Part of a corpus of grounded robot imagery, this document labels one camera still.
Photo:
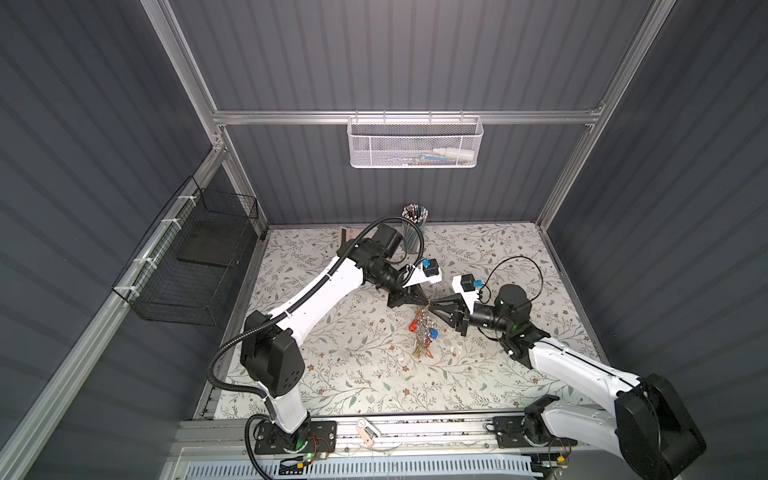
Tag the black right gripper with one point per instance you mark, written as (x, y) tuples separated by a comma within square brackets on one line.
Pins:
[(460, 315)]

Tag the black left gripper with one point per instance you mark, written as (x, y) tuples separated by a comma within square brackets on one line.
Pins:
[(408, 296)]

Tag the round metal key organizer plate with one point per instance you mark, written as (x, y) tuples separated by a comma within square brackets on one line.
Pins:
[(425, 335)]

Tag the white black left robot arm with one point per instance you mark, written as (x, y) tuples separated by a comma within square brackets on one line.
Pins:
[(272, 356)]

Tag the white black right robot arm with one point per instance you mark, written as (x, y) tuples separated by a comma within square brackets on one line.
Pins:
[(641, 420)]

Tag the clear pen cup with pens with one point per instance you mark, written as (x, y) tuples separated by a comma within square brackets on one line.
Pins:
[(417, 214)]

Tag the pink desk calculator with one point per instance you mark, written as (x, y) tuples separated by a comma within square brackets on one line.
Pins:
[(347, 233)]

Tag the white bottle in basket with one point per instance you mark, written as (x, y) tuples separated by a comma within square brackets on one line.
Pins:
[(455, 154)]

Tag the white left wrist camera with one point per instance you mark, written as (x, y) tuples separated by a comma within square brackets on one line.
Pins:
[(428, 271)]

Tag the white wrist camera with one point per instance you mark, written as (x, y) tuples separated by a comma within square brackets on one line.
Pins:
[(428, 271), (468, 288)]

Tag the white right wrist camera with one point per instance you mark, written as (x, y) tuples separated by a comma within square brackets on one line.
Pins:
[(468, 288)]

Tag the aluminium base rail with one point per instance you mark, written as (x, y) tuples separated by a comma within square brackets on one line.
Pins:
[(376, 446)]

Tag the white wire wall basket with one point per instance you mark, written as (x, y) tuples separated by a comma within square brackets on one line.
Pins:
[(407, 141)]

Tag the black wire side basket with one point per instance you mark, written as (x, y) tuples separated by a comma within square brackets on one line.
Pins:
[(197, 261)]

